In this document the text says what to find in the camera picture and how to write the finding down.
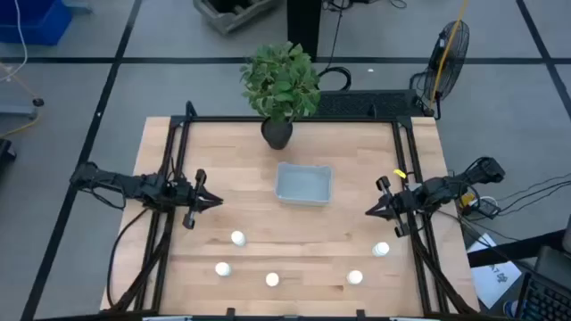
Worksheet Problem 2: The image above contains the dark plant pot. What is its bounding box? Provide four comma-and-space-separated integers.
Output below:
260, 116, 294, 151

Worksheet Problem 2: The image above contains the black square column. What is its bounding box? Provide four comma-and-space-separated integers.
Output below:
286, 0, 323, 62

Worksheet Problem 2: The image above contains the white printed paper sheet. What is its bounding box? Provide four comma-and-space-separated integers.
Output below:
467, 233, 523, 309

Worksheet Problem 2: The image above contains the green leafy plant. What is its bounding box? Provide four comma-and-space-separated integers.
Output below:
239, 40, 322, 124

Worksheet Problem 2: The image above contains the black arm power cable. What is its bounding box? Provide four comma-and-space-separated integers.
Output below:
105, 207, 151, 309

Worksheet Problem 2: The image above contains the thin white cable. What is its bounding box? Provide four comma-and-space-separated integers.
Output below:
0, 0, 29, 84

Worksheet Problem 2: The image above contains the grey wooden crate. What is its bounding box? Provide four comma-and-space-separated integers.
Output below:
192, 0, 283, 36

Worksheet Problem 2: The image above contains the grey stand base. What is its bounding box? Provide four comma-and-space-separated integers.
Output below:
0, 97, 46, 120

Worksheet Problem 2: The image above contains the black keyboard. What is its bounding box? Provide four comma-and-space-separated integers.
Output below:
518, 271, 571, 321

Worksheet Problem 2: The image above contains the black metal table frame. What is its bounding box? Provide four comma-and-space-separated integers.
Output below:
100, 101, 481, 320

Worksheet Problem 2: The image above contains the grey plastic basket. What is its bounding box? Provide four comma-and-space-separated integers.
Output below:
274, 161, 335, 207

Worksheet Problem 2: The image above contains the black cable bundle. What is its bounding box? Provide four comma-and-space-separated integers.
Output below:
454, 172, 571, 224

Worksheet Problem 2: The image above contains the coiled black cable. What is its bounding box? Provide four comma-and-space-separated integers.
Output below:
317, 66, 353, 93

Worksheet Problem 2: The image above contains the black beam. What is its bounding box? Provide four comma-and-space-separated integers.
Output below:
466, 228, 555, 268

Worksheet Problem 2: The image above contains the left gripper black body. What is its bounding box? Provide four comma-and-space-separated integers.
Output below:
176, 168, 209, 231

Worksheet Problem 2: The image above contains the yellow pole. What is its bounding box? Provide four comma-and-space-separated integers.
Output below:
428, 0, 470, 111

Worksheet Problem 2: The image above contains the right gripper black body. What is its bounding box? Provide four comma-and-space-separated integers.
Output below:
376, 176, 420, 239

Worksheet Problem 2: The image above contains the yellow floor cable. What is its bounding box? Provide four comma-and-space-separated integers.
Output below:
0, 62, 42, 139

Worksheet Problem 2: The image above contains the black standing fan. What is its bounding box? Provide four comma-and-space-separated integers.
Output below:
410, 20, 471, 120

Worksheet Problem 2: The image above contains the black perforated mat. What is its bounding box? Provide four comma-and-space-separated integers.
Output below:
314, 90, 426, 119

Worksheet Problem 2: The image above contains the blue plastic bin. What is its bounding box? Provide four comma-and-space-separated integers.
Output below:
0, 0, 73, 46

